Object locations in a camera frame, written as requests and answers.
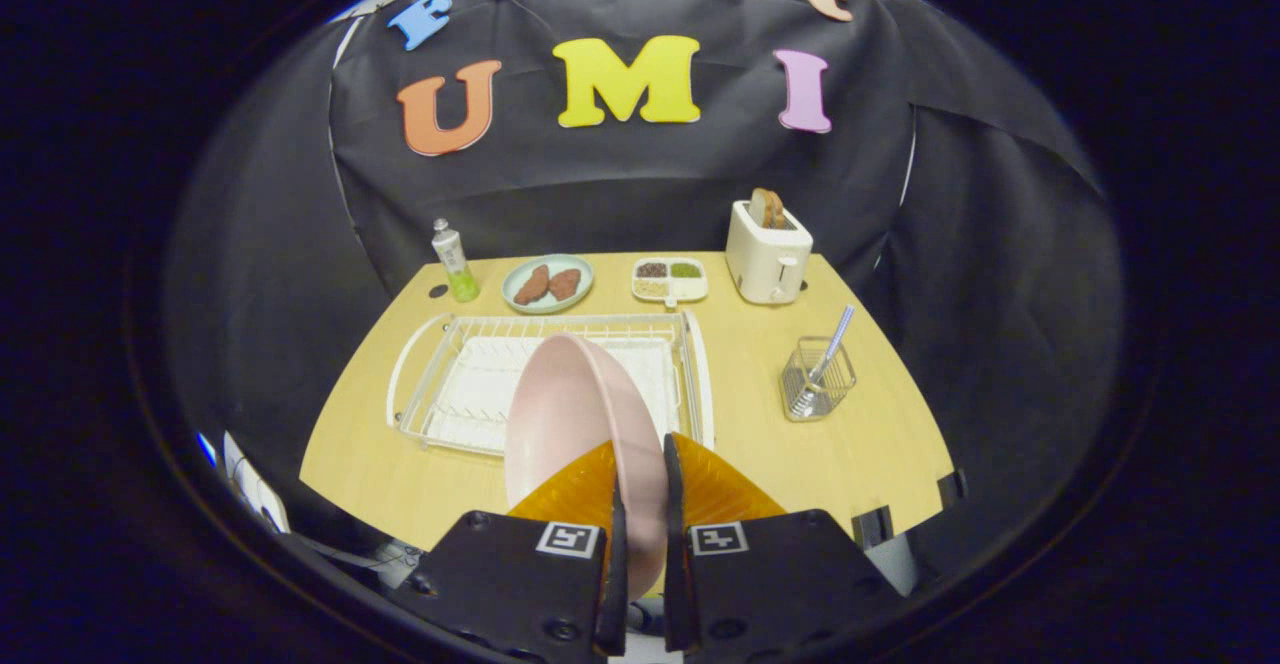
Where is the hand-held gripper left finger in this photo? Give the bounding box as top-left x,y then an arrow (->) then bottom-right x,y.
395,440 -> 630,660

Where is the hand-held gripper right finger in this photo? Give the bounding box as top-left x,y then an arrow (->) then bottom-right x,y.
662,433 -> 903,661

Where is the pink plate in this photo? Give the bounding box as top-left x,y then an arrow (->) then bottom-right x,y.
503,333 -> 669,600

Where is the white wire dish rack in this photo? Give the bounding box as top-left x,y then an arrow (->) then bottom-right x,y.
385,309 -> 716,457

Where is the pale green plate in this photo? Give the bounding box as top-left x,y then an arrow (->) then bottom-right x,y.
501,254 -> 595,316

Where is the divided white snack tray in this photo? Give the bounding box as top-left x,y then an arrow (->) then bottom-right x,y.
631,257 -> 709,307

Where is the cream toaster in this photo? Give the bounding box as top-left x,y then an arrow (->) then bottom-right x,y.
725,200 -> 814,305

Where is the white and green bottle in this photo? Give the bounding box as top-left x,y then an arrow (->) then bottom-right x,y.
432,218 -> 481,303

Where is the brown toast slice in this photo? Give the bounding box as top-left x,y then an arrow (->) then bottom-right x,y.
750,187 -> 791,231

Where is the black backdrop cloth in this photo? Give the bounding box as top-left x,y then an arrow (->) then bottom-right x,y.
165,0 -> 1126,585

